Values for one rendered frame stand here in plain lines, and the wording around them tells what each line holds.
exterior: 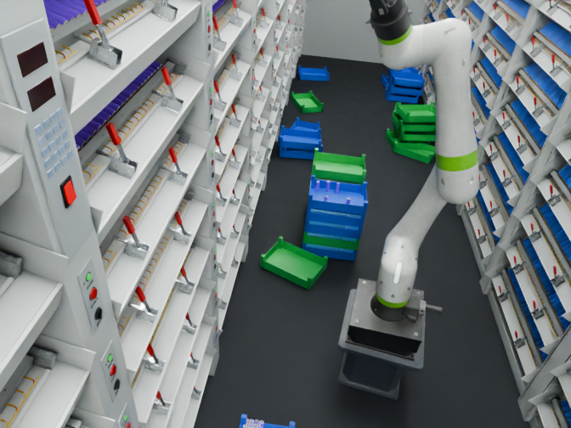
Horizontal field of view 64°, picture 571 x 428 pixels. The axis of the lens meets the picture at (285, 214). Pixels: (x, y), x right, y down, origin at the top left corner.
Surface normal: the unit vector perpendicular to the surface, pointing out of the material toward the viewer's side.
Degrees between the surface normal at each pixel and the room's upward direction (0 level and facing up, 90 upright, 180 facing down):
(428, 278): 0
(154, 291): 19
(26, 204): 90
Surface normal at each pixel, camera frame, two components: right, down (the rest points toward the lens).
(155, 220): 0.40, -0.71
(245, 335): 0.07, -0.80
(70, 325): -0.11, 0.59
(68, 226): 0.99, 0.13
